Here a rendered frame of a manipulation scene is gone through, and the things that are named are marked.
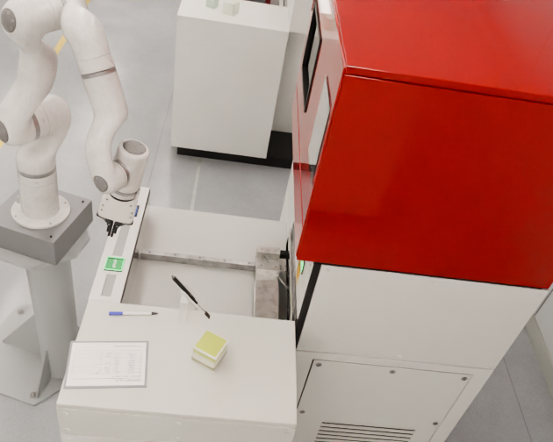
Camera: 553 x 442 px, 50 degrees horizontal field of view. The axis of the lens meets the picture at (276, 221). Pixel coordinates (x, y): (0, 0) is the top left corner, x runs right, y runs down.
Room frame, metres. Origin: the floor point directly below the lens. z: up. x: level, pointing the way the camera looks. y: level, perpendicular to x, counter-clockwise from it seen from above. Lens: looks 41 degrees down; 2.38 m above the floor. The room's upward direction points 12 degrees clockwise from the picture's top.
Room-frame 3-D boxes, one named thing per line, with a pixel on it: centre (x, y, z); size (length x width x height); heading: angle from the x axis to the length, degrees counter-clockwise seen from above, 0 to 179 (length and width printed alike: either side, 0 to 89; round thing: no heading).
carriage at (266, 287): (1.37, -0.02, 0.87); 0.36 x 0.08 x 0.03; 8
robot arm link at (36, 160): (1.50, 0.78, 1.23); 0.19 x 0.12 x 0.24; 150
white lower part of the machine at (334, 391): (1.63, -0.41, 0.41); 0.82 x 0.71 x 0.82; 8
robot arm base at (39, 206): (1.46, 0.80, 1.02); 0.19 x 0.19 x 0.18
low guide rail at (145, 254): (1.48, 0.20, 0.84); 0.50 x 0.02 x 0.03; 98
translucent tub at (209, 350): (0.99, 0.11, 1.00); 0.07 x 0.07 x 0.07; 72
